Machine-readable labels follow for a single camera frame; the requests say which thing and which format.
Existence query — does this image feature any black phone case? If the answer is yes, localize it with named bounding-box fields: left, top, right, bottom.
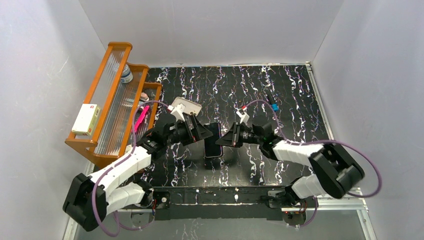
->
left=204, top=122, right=223, bottom=158

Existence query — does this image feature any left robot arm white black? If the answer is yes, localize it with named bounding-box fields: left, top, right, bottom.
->
left=62, top=115, right=214, bottom=232

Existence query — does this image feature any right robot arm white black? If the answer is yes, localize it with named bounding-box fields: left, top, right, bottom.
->
left=215, top=122, right=365, bottom=202

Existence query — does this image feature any beige phone case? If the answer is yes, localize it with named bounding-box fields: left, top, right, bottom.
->
left=171, top=97, right=202, bottom=116

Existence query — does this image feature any blue black marker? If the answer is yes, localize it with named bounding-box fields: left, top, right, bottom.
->
left=266, top=94, right=279, bottom=112

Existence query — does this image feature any small pink white item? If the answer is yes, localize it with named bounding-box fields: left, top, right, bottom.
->
left=139, top=92, right=150, bottom=102

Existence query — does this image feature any orange wooden shelf rack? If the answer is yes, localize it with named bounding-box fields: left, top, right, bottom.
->
left=65, top=42, right=163, bottom=169

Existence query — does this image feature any white blue bottle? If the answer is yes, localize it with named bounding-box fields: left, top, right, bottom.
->
left=120, top=64, right=134, bottom=84

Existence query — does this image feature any white red box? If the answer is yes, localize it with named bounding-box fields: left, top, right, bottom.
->
left=71, top=103, right=101, bottom=136

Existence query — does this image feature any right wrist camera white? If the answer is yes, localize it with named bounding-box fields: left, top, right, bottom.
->
left=236, top=106, right=250, bottom=125

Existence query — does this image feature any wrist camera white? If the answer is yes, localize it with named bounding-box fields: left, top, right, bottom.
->
left=167, top=103, right=186, bottom=122
left=236, top=106, right=250, bottom=125

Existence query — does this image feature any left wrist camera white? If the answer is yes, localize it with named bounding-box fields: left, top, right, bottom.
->
left=167, top=103, right=186, bottom=122

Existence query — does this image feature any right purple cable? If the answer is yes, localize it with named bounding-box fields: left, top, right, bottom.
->
left=243, top=99, right=382, bottom=229

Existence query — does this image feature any purple cable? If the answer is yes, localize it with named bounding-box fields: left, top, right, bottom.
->
left=243, top=99, right=382, bottom=229
left=92, top=100, right=173, bottom=238

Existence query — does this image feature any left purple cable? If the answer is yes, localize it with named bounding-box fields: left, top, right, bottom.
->
left=92, top=100, right=173, bottom=238

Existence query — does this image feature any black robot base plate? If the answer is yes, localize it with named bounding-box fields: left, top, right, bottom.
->
left=128, top=186, right=318, bottom=225

